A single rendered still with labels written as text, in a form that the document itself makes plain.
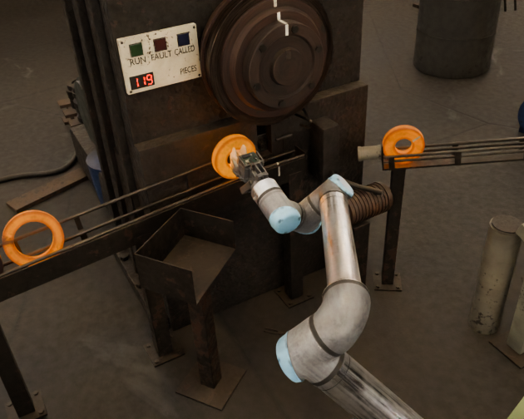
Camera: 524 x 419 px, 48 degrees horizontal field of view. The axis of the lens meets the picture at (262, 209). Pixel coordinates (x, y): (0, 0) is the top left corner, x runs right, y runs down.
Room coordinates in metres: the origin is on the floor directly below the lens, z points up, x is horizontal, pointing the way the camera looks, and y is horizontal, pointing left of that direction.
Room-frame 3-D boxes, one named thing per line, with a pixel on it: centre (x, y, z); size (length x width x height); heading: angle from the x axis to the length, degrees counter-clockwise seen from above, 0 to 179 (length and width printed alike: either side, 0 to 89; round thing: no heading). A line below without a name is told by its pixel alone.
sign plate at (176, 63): (1.86, 0.30, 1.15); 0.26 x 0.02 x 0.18; 117
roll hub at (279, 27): (1.84, -0.10, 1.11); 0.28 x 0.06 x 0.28; 117
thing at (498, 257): (1.71, -0.89, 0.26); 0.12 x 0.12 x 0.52
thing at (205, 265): (1.47, 0.24, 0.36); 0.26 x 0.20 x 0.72; 152
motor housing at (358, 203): (1.95, -0.41, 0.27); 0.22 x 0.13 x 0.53; 117
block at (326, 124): (2.04, -0.26, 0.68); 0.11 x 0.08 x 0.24; 27
